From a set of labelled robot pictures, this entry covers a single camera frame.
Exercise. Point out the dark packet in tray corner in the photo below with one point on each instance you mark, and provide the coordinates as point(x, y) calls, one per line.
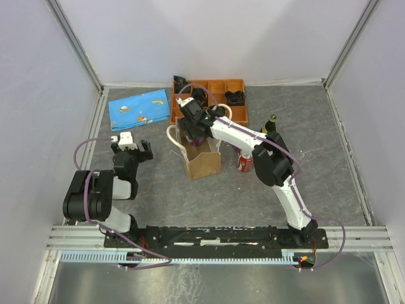
point(180, 84)

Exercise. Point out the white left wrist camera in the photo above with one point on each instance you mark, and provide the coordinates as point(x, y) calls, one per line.
point(124, 141)

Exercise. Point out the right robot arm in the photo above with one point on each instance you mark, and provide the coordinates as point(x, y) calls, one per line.
point(273, 164)

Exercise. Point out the aluminium frame rail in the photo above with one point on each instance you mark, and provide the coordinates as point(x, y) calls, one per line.
point(75, 237)

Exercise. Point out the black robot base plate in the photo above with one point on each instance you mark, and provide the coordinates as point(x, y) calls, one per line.
point(224, 242)

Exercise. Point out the blue space-print cloth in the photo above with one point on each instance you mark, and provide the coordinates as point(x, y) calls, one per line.
point(134, 111)

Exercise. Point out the wooden compartment tray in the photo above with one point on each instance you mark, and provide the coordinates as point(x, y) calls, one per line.
point(230, 92)

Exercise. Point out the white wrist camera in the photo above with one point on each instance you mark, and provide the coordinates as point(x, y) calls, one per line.
point(186, 103)
point(124, 141)

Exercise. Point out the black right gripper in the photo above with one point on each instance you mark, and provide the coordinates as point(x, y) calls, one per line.
point(189, 135)

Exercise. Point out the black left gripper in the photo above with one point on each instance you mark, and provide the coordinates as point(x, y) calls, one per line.
point(143, 156)

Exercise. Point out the green glass bottle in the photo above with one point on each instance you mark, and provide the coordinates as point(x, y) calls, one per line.
point(270, 125)

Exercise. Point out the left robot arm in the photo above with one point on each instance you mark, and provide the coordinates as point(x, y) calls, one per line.
point(96, 192)

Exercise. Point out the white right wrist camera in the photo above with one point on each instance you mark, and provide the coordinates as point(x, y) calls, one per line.
point(186, 103)

